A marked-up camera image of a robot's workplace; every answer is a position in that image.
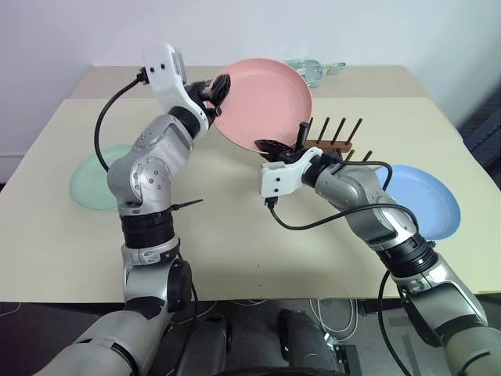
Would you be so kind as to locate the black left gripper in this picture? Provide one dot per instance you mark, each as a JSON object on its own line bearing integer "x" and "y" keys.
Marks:
{"x": 199, "y": 94}

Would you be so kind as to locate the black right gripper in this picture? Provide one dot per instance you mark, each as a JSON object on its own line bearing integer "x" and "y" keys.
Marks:
{"x": 289, "y": 154}

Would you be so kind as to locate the pink plate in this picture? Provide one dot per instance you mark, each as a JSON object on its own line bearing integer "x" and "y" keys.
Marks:
{"x": 266, "y": 100}

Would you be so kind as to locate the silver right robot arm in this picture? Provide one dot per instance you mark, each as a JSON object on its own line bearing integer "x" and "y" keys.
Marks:
{"x": 364, "y": 192}

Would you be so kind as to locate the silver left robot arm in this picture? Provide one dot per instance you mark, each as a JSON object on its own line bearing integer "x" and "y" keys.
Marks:
{"x": 150, "y": 180}

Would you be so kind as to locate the wooden dish rack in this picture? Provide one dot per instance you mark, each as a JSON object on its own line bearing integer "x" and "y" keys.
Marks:
{"x": 332, "y": 145}

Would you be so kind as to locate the clear glass bottle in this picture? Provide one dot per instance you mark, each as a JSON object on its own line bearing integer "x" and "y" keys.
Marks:
{"x": 313, "y": 72}

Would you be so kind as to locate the black zip tie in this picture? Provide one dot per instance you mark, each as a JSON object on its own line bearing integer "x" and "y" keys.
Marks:
{"x": 189, "y": 203}

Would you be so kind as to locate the blue plate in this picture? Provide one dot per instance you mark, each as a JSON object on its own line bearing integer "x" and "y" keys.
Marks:
{"x": 426, "y": 199}

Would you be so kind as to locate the green plate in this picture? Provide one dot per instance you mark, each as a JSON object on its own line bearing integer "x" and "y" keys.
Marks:
{"x": 90, "y": 180}

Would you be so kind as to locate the black slatted object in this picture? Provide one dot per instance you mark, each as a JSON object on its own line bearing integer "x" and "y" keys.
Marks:
{"x": 483, "y": 129}

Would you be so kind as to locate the dark rounded shape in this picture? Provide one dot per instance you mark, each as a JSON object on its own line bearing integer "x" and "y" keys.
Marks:
{"x": 209, "y": 344}
{"x": 303, "y": 338}

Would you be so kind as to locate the small black box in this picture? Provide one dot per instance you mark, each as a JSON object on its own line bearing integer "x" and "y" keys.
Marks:
{"x": 347, "y": 357}

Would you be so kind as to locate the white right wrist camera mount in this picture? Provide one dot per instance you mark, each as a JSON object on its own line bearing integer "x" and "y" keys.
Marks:
{"x": 280, "y": 178}

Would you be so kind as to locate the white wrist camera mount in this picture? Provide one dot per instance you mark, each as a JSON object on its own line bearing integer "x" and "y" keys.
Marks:
{"x": 280, "y": 178}
{"x": 166, "y": 80}

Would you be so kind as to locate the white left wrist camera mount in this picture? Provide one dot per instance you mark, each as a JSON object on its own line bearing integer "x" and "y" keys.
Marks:
{"x": 166, "y": 80}

